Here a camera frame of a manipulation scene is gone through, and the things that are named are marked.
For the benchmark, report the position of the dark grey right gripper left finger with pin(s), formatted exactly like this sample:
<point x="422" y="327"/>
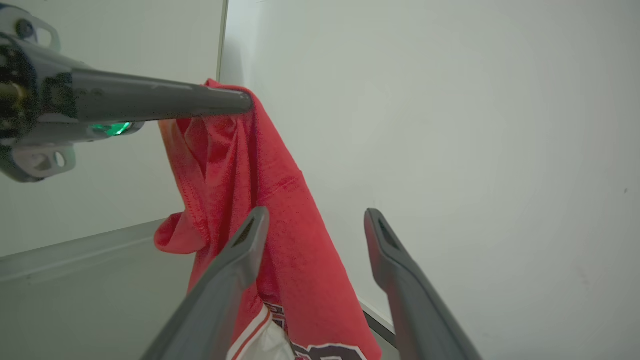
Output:
<point x="215" y="300"/>

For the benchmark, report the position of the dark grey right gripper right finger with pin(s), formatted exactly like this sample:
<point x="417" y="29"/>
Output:
<point x="420" y="310"/>

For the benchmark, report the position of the light grey baseboard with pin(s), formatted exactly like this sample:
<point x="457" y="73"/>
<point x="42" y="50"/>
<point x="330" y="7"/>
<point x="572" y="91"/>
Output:
<point x="75" y="250"/>

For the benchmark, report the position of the dark baseboard strip white edge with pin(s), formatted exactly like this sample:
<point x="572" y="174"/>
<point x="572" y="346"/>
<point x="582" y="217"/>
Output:
<point x="380" y="322"/>

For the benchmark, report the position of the red jersey shirt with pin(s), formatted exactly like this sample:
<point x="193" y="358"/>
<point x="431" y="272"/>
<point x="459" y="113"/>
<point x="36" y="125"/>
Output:
<point x="285" y="240"/>

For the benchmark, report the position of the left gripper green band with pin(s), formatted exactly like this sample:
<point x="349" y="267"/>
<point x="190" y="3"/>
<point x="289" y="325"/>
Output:
<point x="35" y="100"/>

